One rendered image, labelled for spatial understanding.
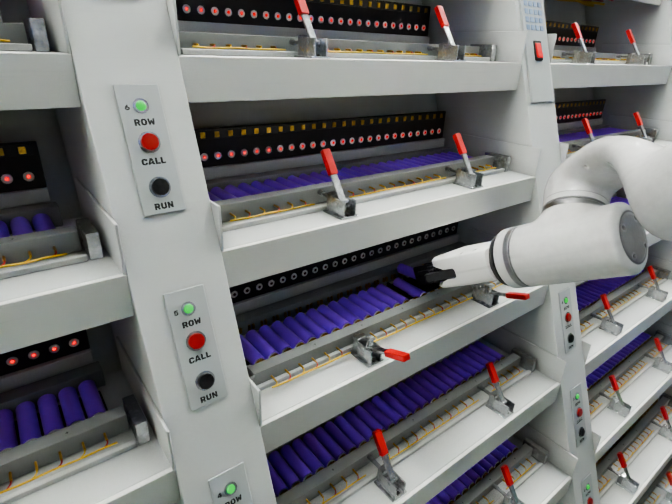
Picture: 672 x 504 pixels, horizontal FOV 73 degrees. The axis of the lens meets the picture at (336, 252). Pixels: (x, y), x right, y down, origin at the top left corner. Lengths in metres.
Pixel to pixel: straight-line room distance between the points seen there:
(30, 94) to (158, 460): 0.36
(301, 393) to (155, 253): 0.25
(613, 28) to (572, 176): 1.02
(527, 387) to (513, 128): 0.49
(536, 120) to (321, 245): 0.51
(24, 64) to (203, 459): 0.40
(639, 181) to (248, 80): 0.40
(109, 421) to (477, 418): 0.58
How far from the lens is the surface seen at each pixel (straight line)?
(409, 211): 0.65
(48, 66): 0.49
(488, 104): 0.95
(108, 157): 0.47
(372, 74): 0.65
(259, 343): 0.63
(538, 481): 1.07
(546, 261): 0.60
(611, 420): 1.28
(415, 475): 0.76
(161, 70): 0.50
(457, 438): 0.82
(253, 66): 0.55
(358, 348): 0.63
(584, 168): 0.62
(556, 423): 1.06
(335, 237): 0.57
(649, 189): 0.49
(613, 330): 1.22
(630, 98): 1.58
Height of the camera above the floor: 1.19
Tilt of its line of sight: 8 degrees down
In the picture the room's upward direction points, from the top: 10 degrees counter-clockwise
